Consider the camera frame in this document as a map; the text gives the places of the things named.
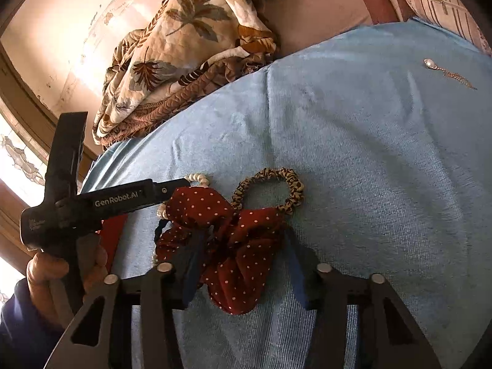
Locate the red polka dot scrunchie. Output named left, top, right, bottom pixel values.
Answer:
left=155, top=187, right=284, bottom=315

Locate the stained glass window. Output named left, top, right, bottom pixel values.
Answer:
left=1, top=117, right=47, bottom=207

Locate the striped pink cushion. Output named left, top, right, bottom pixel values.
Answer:
left=405, top=0, right=491, bottom=56

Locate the leaf pattern blanket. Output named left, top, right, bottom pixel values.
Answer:
left=92, top=0, right=277, bottom=146

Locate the blue bed sheet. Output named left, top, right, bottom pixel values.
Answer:
left=82, top=20, right=491, bottom=368

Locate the brown ruffled blanket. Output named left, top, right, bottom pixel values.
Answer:
left=102, top=54, right=273, bottom=149

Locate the leopard print hair tie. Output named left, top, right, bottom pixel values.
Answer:
left=230, top=167, right=305, bottom=216

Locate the white pearl bracelet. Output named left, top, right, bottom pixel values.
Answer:
left=153, top=172, right=211, bottom=266

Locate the person's left hand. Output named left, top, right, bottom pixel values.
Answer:
left=26, top=243, right=109, bottom=331

